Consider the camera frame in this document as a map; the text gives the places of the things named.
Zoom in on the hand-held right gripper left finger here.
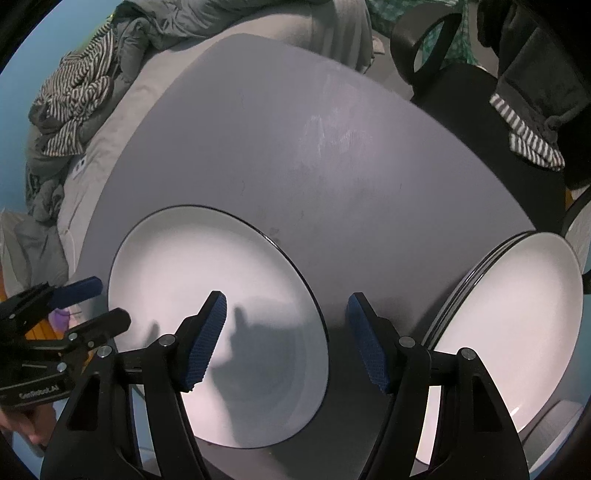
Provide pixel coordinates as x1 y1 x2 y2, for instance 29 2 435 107
41 290 228 480

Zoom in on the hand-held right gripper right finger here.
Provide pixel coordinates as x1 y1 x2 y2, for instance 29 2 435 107
347 292 532 480

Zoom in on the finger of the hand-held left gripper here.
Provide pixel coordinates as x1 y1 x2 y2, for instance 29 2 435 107
0 276 103 326
65 308 132 360

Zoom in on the white plate black rim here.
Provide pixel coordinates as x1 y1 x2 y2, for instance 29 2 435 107
416 231 583 467
422 231 532 347
108 205 329 449

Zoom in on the person's left hand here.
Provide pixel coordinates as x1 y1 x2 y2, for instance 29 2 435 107
0 406 58 446

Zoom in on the purple object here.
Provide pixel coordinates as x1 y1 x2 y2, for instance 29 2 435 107
50 308 82 334

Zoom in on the grey crumpled cloth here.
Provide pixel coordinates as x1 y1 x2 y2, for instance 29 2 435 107
0 148 71 296

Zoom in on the bed with grey sheet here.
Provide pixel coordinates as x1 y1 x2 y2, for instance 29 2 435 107
60 0 377 287

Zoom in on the black white striped cloth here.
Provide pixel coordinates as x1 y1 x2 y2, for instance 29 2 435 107
30 32 115 157

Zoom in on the black office chair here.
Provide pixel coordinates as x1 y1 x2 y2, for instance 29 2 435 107
392 0 591 296

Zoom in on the grey duvet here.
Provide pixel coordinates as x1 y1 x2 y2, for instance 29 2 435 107
111 0 338 54

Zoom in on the dark grey hoodie striped lining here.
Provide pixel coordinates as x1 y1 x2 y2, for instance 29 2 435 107
489 0 591 171

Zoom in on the green checked cloth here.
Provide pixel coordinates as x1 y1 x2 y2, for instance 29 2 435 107
366 0 476 61

